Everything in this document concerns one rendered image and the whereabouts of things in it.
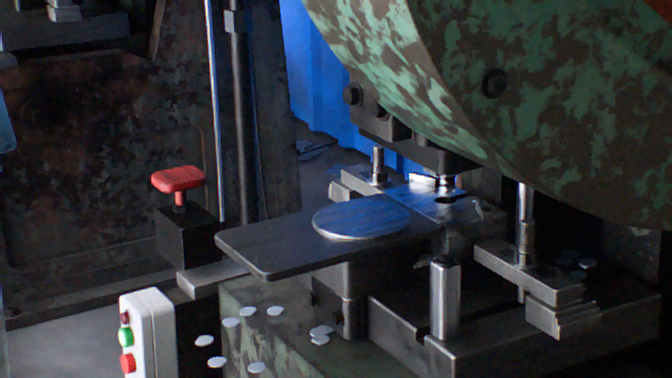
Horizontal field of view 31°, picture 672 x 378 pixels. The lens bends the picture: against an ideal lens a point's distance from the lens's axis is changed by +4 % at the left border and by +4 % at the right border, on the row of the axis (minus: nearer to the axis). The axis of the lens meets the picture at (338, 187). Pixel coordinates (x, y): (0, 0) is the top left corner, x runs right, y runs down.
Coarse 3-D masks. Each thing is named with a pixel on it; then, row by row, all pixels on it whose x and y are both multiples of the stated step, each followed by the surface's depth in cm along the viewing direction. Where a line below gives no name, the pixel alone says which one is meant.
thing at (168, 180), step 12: (180, 168) 169; (192, 168) 169; (156, 180) 165; (168, 180) 164; (180, 180) 164; (192, 180) 165; (204, 180) 166; (168, 192) 164; (180, 192) 167; (180, 204) 168
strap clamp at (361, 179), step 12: (384, 156) 162; (348, 168) 169; (360, 168) 169; (384, 168) 163; (336, 180) 170; (348, 180) 168; (360, 180) 165; (372, 180) 163; (384, 180) 163; (336, 192) 169; (348, 192) 166; (360, 192) 166; (372, 192) 162
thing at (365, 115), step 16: (352, 80) 141; (352, 96) 140; (368, 96) 139; (352, 112) 143; (368, 112) 140; (384, 112) 136; (368, 128) 141; (384, 128) 137; (400, 128) 137; (432, 144) 137
